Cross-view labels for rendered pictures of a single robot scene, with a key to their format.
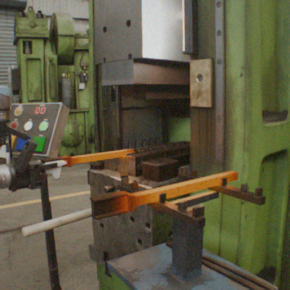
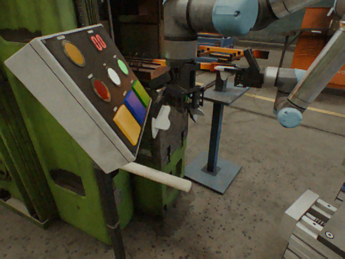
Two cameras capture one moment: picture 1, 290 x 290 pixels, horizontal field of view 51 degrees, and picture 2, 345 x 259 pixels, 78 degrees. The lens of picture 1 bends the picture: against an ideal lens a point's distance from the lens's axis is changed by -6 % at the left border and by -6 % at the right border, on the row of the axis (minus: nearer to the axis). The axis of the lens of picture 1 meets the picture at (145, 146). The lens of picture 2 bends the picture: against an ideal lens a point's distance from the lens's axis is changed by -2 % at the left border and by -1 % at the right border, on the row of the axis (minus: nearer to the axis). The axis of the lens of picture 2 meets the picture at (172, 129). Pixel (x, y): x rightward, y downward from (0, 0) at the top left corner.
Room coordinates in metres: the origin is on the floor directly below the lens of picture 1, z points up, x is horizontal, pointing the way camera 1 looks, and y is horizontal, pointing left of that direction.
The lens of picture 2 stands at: (1.60, 1.14, 1.24)
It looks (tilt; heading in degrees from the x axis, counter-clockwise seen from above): 30 degrees down; 250
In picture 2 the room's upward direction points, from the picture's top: straight up
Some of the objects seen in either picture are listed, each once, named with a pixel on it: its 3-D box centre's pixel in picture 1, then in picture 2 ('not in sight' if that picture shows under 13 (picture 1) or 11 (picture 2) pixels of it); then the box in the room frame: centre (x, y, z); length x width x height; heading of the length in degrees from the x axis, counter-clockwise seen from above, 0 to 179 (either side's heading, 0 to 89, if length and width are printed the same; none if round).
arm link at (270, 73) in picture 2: (2, 177); (269, 76); (0.92, 0.45, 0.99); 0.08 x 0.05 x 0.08; 44
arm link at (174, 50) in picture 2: (2, 115); (181, 49); (1.40, 0.66, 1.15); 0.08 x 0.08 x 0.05
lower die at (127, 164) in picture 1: (155, 155); (126, 67); (1.43, -0.04, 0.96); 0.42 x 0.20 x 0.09; 134
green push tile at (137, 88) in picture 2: (39, 144); (140, 94); (1.48, 0.51, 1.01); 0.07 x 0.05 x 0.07; 69
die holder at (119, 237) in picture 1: (165, 212); (135, 108); (1.40, -0.08, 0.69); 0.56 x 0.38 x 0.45; 134
